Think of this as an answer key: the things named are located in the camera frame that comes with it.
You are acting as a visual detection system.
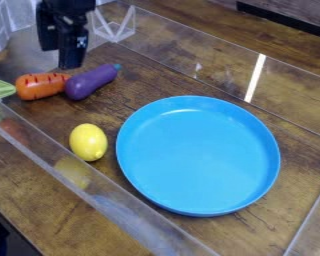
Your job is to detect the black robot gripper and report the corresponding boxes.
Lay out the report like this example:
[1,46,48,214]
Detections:
[35,0,96,69]

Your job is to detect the purple toy eggplant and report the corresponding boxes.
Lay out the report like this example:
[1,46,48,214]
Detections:
[65,64,121,100]

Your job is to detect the orange toy carrot green leaves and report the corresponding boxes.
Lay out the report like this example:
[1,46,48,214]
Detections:
[0,73,70,100]

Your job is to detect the yellow toy lemon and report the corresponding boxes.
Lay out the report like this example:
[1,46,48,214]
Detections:
[69,123,108,161]

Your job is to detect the clear acrylic back barrier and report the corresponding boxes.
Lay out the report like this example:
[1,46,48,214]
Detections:
[92,1,320,135]

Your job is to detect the clear acrylic barrier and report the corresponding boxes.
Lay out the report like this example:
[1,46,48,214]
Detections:
[92,1,320,135]
[0,100,219,256]

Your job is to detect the clear acrylic front barrier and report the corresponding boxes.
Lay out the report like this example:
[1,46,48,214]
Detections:
[0,100,219,256]

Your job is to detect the blue round plate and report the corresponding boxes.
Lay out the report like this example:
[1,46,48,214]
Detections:
[116,96,280,217]

